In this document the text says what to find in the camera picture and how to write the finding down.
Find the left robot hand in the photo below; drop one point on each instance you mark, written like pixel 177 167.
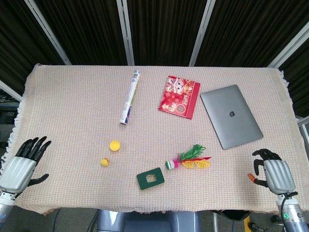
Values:
pixel 18 170

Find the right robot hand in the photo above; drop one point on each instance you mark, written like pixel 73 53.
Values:
pixel 277 172

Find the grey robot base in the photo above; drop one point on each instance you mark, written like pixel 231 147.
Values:
pixel 149 221

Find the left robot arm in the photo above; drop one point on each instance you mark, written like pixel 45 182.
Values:
pixel 4 205

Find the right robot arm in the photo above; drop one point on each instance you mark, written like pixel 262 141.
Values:
pixel 290 212

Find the round yellow plastic cup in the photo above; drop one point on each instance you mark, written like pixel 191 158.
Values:
pixel 115 146

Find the small orange object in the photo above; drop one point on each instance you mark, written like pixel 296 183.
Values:
pixel 252 177

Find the grey closed laptop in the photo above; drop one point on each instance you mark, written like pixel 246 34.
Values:
pixel 230 116

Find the feather shuttlecock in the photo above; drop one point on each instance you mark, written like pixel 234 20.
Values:
pixel 190 160

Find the red spiral desk calendar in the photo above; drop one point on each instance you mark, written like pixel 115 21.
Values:
pixel 179 97

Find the green and yellow sponge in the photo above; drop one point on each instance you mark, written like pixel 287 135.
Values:
pixel 150 178

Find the beige woven tablecloth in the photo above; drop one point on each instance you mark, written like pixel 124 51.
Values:
pixel 154 135

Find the rolled plastic wrap tube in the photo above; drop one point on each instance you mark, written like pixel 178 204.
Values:
pixel 130 96

